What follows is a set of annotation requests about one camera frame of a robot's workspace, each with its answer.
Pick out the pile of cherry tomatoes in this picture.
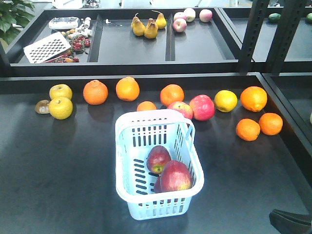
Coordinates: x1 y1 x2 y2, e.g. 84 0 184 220
44 29 91 63

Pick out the red yellow apple front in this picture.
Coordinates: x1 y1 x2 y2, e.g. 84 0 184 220
154 176 162 193

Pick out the brown yellow pear two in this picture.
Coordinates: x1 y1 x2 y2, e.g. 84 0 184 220
133 20 146 37

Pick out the brown kiwi half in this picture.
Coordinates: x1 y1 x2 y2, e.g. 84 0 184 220
35 99 50 114

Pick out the yellow pear-apple front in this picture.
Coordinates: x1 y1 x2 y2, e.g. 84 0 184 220
48 97 73 120

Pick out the small orange lower right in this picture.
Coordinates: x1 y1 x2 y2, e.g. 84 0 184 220
258 113 283 136

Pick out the yellow pear-apple rear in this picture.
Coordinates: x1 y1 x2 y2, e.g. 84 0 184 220
49 84 73 99

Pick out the black perforated upright post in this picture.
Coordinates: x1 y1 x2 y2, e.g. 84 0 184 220
265 0 306 73
238 0 270 74

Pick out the brown yellow pear four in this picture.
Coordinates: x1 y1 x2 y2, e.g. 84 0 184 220
152 10 167 29

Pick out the yellow pear-apple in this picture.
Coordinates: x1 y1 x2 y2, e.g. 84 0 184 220
48 97 73 120
49 84 73 99

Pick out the yellow round citrus fruit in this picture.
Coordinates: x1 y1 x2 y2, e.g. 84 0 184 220
214 90 238 113

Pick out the dark green avocado one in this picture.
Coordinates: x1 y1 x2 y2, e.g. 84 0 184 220
268 13 281 23

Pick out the orange back centre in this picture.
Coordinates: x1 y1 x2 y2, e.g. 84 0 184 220
116 77 140 101

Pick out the pale pink apple right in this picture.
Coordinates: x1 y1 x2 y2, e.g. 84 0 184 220
199 9 213 23

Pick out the black perforated upright post right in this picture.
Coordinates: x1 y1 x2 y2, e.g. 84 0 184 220
265 0 306 73

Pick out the pinkish red apple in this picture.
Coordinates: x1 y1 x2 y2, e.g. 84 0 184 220
189 94 215 121
167 101 194 119

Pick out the light blue plastic basket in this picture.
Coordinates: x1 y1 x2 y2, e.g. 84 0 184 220
115 109 204 220

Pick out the large orange far right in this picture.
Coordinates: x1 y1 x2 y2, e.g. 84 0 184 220
240 86 267 112

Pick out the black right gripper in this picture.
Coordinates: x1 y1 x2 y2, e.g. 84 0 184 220
269 209 312 234

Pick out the orange back left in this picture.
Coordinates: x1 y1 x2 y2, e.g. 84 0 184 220
83 80 108 105

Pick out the small orange front centre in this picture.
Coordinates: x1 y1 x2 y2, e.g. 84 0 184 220
136 101 157 111

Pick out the pale pink apple middle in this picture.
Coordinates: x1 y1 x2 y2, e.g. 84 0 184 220
174 8 196 22

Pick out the pale pink apple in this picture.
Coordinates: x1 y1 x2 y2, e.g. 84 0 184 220
199 9 213 23
173 18 187 33
174 8 196 22

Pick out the pinkish red apple right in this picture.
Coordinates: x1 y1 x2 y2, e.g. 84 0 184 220
189 94 215 121

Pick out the green potted plant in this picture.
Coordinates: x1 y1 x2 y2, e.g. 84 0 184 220
0 0 35 45

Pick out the red yellow apple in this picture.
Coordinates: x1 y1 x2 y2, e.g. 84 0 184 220
154 176 162 193
146 145 172 175
160 160 193 192

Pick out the black wooden fruit display stand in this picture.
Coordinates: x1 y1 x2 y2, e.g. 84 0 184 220
0 73 312 234

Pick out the small orange lower left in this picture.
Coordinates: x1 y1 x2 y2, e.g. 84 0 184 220
236 118 260 141

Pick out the brown yellow pear one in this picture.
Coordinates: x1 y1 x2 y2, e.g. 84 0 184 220
131 13 139 28

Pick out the white perforated tray lid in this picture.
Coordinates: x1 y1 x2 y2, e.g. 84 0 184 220
23 32 71 63

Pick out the pinkish red apple left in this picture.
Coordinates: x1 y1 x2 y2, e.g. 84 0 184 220
167 101 194 119

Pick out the black perforated upright post left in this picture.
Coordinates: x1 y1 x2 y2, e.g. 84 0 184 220
238 0 270 74

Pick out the dark green avocado two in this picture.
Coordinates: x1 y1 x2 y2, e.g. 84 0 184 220
306 13 312 24

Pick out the pale pink apple front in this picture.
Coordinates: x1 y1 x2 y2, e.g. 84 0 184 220
173 18 187 33

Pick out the brown yellow pear three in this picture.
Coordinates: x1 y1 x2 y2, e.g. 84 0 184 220
144 18 158 39

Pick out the small orange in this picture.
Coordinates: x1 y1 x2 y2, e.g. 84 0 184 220
136 101 157 111
236 118 260 141
258 113 283 136

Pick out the white plastic device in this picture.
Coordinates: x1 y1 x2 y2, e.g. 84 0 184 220
48 17 80 30

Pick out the orange behind apples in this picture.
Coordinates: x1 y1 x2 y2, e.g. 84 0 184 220
160 84 184 107

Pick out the black rear display tray stand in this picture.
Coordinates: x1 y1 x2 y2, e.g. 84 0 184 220
0 7 312 77

